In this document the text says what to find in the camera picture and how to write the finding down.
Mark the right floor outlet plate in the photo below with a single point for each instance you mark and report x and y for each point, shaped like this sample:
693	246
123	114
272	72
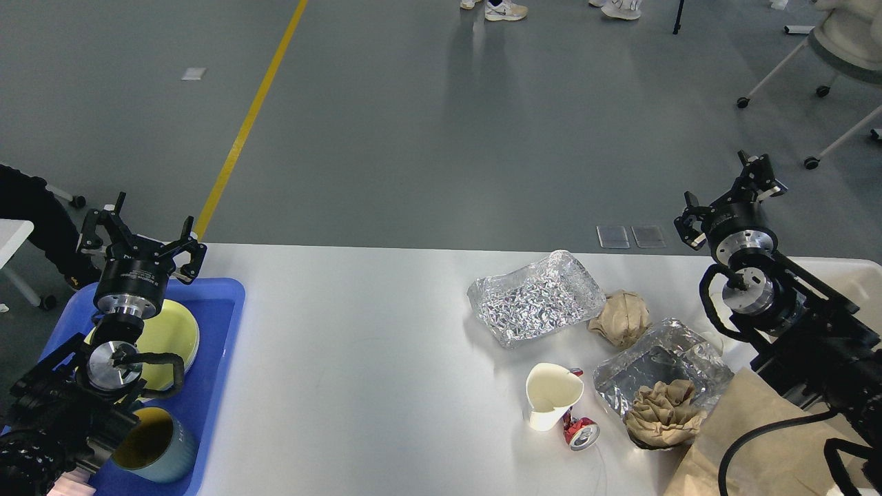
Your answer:
648	236

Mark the grey-blue mug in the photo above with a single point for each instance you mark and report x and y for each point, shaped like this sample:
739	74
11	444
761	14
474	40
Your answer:
159	448

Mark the pink mug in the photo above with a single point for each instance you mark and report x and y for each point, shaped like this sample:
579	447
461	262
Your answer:
71	483

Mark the black stand leg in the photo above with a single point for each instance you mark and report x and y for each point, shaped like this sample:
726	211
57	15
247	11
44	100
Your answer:
677	24

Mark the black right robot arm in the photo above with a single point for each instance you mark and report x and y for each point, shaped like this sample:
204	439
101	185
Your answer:
810	344

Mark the left floor outlet plate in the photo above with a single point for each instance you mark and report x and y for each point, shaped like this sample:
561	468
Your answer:
613	237

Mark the flat brown paper bag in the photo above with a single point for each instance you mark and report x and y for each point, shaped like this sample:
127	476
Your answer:
784	462

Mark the person with white sneakers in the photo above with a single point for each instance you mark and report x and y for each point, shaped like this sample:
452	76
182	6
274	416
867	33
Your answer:
504	11

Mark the crushed white paper cup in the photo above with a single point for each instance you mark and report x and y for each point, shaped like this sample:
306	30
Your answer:
551	390

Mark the white side table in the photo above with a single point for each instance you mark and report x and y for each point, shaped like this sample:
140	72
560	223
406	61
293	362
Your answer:
13	235

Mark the yellow plastic plate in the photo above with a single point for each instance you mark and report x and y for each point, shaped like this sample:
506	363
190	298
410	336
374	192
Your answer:
105	372

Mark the person in black clothes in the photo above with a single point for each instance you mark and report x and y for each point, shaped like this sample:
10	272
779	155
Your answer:
26	197

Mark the white rolling chair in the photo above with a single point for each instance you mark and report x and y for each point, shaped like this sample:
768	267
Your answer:
848	40

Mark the brown paper ball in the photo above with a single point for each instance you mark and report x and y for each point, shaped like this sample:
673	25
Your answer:
623	321

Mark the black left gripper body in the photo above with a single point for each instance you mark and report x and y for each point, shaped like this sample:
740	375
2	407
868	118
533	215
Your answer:
134	282

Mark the person in white trousers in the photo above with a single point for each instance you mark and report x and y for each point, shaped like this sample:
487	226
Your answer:
619	9

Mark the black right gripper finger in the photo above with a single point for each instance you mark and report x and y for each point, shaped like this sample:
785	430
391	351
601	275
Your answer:
756	182
689	223

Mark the brown paper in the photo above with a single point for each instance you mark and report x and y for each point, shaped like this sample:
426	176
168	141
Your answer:
663	416

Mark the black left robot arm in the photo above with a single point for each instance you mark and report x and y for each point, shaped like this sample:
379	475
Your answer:
74	408

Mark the large aluminium foil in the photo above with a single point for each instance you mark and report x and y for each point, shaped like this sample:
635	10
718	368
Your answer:
537	300

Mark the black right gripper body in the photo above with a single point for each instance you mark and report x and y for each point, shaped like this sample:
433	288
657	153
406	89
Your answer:
734	231

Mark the floor outlet plate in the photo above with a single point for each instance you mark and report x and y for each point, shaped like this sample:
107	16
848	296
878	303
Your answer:
613	237
648	236

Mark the white plastic bin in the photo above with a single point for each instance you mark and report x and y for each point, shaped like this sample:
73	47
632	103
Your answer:
858	280

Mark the crushed red soda can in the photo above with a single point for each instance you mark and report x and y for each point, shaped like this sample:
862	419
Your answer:
579	431

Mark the pale green plate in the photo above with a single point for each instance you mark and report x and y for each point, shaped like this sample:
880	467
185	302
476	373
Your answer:
181	338

